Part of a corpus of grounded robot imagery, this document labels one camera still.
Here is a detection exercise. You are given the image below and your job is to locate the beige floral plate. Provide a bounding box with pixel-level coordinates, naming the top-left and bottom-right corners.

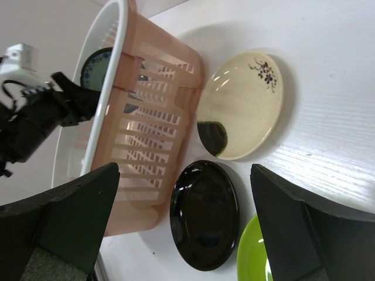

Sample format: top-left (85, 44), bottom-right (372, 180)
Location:
top-left (196, 50), bottom-right (284, 160)

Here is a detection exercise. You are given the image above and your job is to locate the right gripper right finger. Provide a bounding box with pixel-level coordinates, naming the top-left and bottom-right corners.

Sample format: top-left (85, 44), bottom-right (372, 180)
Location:
top-left (250, 164), bottom-right (374, 280)

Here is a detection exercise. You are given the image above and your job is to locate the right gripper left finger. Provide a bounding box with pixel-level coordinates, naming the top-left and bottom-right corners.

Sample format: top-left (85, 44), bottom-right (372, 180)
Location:
top-left (1, 163), bottom-right (120, 280)

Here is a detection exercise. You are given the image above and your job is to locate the pink white dish rack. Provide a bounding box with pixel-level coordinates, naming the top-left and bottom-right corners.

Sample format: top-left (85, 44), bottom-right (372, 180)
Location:
top-left (52, 1), bottom-right (204, 237)

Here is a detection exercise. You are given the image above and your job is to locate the black plate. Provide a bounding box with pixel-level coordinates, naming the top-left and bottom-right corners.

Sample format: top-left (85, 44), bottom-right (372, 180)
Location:
top-left (169, 160), bottom-right (240, 272)

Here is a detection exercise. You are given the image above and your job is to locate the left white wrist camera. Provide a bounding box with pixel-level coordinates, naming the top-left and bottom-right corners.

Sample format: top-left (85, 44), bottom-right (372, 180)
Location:
top-left (1, 43), bottom-right (43, 87)

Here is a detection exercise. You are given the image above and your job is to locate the blue patterned plate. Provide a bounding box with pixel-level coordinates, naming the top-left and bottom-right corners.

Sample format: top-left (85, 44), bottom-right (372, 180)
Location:
top-left (80, 47), bottom-right (113, 91)

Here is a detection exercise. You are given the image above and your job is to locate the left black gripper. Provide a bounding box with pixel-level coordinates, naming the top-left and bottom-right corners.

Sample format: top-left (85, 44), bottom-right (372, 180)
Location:
top-left (1, 72), bottom-right (101, 177)

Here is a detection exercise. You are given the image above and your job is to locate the green plate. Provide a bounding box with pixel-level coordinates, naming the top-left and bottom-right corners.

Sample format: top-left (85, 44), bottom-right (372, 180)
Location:
top-left (236, 215), bottom-right (273, 281)

